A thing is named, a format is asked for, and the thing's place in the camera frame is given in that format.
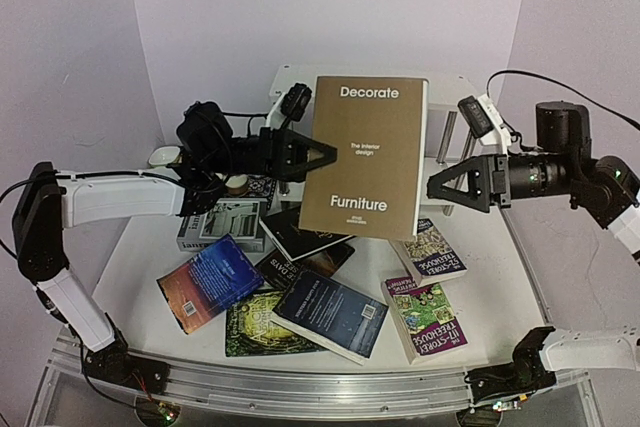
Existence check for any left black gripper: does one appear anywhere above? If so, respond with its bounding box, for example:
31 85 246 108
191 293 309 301
208 126 346 183

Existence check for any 52-Storey Treehouse book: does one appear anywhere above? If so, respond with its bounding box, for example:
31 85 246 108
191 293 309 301
390 218 467 286

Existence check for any Decorate Furniture large book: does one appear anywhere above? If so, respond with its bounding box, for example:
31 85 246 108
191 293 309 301
299 76 429 241

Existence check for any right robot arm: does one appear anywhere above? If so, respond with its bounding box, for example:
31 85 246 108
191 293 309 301
427 95 639 405

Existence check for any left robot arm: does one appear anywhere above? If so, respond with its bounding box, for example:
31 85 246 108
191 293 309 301
12 102 337 384

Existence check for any patterned placemat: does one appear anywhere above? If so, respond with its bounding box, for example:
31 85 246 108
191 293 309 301
222 174 277 210

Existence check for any white two-tier shelf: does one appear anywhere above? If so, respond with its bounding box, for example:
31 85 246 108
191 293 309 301
268 64 484 218

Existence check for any small brown white cup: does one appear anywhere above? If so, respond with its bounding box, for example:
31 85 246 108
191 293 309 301
225 174 249 197

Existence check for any black gold-circle book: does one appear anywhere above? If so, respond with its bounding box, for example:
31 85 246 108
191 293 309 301
259 207 352 262

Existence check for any grey ianra book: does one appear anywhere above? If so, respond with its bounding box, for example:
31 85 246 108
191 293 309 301
176 199 268 253

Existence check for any dark Days book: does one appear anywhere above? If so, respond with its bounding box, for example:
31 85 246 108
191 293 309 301
255 243 355 290

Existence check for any green bowl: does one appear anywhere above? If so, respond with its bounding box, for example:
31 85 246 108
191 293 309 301
148 146 182 168

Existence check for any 117-Storey Treehouse book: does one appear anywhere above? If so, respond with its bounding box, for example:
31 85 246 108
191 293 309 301
382 277 468 365

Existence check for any blue orange paperback book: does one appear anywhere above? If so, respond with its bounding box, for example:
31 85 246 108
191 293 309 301
156 235 264 335

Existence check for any dark blue barcode book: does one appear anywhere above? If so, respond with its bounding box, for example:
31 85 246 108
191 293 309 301
270 270 388 365

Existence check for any green Alice book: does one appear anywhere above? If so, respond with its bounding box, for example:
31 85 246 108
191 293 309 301
225 290 325 358

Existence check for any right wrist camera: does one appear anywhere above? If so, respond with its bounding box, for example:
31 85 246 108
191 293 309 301
458 94 512 154

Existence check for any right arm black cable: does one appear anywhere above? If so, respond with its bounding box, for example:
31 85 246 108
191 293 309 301
485 69 640 138

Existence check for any aluminium front rail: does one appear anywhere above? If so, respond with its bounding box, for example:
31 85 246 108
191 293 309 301
44 346 596 411

